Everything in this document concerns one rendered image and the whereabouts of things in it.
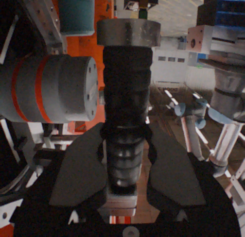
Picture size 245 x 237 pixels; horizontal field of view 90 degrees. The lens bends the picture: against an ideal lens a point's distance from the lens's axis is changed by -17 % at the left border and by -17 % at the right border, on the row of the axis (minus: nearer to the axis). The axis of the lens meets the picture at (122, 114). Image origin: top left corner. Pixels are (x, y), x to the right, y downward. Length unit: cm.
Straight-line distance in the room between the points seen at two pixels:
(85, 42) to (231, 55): 62
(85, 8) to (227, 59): 46
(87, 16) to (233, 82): 53
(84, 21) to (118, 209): 37
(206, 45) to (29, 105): 51
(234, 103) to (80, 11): 61
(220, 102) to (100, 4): 67
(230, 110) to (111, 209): 59
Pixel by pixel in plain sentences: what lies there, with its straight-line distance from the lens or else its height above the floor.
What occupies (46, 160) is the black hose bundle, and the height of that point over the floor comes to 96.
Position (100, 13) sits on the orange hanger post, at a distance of 75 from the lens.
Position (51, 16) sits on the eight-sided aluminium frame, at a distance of 49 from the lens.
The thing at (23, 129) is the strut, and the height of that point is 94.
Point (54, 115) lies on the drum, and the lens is 27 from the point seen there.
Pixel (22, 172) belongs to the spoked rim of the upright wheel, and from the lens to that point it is 50.
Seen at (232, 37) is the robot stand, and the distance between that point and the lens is 59.
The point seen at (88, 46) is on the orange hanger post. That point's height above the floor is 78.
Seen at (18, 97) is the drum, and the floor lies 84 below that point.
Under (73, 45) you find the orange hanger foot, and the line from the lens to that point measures 80.
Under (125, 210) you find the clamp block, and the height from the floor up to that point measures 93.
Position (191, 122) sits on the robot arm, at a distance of 90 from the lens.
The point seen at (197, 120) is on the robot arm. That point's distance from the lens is 102.
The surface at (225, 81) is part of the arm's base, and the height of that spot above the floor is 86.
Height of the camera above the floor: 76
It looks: 27 degrees up
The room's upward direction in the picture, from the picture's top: 179 degrees counter-clockwise
